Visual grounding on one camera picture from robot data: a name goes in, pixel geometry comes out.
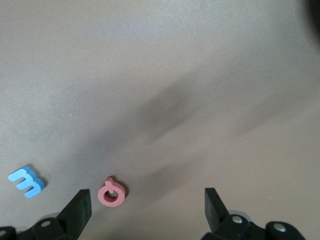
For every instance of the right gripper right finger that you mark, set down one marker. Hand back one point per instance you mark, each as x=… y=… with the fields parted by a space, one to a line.
x=217 y=220

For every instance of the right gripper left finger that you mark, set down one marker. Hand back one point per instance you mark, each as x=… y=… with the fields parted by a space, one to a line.
x=75 y=217

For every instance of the blue letter E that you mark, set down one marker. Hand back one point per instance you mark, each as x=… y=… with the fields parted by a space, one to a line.
x=35 y=183

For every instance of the red letter Q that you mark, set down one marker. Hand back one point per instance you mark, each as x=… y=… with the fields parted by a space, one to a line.
x=119 y=198

